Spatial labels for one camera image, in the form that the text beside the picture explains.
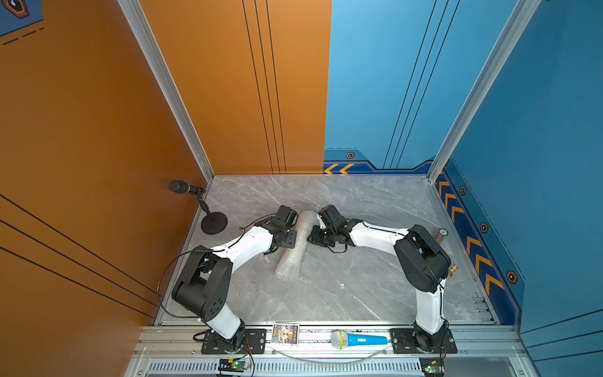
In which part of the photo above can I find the clear bubble wrap sheet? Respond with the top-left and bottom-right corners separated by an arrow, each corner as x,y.
275,210 -> 319,281

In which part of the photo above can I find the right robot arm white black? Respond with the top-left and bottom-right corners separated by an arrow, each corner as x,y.
307,205 -> 452,353

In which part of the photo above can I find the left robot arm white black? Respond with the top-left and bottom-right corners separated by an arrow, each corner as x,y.
171,205 -> 298,352

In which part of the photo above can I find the black microphone on stand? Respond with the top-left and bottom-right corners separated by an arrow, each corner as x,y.
169,180 -> 228,235

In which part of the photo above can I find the colourful card box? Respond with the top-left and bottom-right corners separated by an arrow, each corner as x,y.
271,323 -> 300,346

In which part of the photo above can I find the brown cylindrical can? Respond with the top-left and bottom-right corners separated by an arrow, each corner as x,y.
434,228 -> 448,244

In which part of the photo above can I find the blue toy microphone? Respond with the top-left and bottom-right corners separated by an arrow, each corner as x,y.
330,331 -> 388,350

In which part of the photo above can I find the left green circuit board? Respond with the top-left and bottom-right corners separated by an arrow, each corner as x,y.
217,358 -> 251,376

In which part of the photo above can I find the green circuit board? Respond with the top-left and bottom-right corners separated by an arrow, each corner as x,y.
217,358 -> 251,376
419,358 -> 445,377

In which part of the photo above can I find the right green circuit board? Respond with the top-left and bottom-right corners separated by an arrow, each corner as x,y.
419,358 -> 445,377

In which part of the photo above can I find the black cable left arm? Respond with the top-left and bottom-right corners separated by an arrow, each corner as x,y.
156,248 -> 208,319

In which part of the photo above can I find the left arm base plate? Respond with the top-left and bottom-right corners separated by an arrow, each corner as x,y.
201,328 -> 267,356

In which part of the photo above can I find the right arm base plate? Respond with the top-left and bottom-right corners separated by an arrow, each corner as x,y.
389,326 -> 458,355

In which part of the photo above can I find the aluminium front rail frame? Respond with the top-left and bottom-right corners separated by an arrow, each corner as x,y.
124,322 -> 538,376

